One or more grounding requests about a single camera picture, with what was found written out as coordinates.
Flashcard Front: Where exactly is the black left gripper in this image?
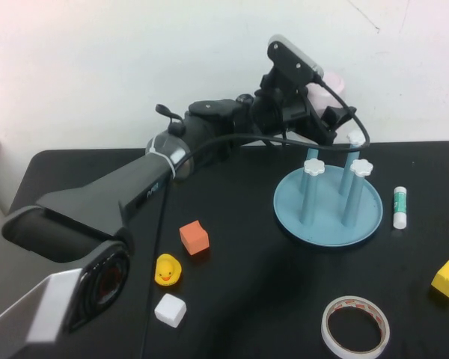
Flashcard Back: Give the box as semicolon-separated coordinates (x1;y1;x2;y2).
251;69;356;146

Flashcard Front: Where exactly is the pink plastic cup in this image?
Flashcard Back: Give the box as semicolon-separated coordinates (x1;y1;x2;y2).
305;72;347;117

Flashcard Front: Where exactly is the white green glue stick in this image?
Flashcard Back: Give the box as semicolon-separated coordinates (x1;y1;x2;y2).
392;186;410;230

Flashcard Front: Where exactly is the white zip tie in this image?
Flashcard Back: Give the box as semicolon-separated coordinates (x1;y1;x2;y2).
148;135;177;181

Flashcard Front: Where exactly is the orange foam cube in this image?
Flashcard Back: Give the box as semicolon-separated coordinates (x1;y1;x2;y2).
179;219;210;257

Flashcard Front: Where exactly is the yellow foam cube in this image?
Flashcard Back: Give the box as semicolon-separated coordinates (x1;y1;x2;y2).
430;258;449;300

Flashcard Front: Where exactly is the white double-sided tape roll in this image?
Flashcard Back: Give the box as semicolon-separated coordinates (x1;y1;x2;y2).
320;295;391;359

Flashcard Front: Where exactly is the yellow rubber duck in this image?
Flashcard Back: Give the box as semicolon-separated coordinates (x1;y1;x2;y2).
155;253;183;288

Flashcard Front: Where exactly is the white foam cube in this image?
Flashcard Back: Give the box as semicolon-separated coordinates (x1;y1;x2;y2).
153;292;188;329

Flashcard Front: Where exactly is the black left camera cable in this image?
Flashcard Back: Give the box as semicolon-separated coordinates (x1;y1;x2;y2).
140;74;371;359

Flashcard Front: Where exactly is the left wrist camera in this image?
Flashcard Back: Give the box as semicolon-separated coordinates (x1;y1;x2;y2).
267;34;325;90

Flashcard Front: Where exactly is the blue four-post cup stand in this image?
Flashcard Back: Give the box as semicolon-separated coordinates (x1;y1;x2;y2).
273;130;384;248

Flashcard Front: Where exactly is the short black connector cable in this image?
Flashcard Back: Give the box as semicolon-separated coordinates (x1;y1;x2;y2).
155;103;187;136

